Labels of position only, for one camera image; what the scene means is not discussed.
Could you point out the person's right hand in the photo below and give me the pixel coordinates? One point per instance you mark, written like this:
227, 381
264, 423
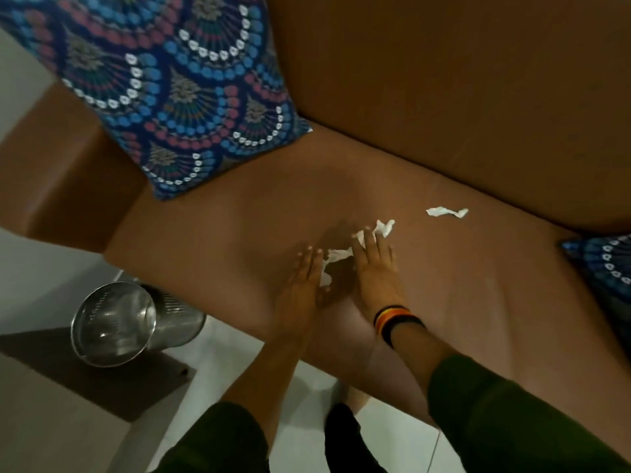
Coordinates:
377, 285

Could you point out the person's right forearm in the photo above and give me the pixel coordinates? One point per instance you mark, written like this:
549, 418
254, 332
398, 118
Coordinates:
473, 403

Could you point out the crumpled white tissue piece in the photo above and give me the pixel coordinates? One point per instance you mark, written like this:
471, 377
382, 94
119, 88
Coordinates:
383, 227
337, 254

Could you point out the person's leg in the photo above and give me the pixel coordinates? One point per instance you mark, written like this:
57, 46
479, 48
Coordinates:
347, 438

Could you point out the brown sofa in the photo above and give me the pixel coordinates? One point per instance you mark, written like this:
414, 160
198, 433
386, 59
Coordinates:
443, 118

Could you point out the person's left forearm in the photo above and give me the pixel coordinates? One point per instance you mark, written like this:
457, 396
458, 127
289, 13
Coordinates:
261, 384

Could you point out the small blue patterned cushion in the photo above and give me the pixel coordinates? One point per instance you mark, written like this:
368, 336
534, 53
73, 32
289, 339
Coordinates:
604, 270

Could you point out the person's right fingers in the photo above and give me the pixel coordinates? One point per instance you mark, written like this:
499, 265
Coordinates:
372, 253

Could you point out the person's left hand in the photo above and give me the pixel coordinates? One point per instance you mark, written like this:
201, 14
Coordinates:
298, 305

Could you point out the long crumpled white tissue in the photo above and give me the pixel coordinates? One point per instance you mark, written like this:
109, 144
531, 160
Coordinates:
446, 211

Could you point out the dark brown mat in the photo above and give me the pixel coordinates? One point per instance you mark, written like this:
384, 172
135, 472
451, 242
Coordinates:
123, 384

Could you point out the person's left fingers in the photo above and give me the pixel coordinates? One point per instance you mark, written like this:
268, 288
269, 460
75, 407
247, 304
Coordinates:
309, 268

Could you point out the steel waste bin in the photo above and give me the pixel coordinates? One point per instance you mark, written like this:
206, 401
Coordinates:
118, 320

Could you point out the black wristband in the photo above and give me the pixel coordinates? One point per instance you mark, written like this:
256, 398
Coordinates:
402, 326

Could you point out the large blue patterned cushion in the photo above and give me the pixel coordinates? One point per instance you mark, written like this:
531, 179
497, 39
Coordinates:
187, 93

